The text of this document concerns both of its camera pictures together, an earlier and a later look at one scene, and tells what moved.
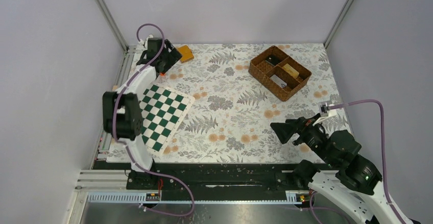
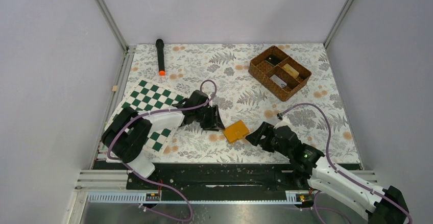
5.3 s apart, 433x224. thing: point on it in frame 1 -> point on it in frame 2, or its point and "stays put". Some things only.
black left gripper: [174, 56] -> [215, 121]
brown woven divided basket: [281, 75] stays put
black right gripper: [284, 130] -> [265, 129]
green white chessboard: [163, 113] stays put
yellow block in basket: [291, 70] stays put
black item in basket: [272, 59] stays put
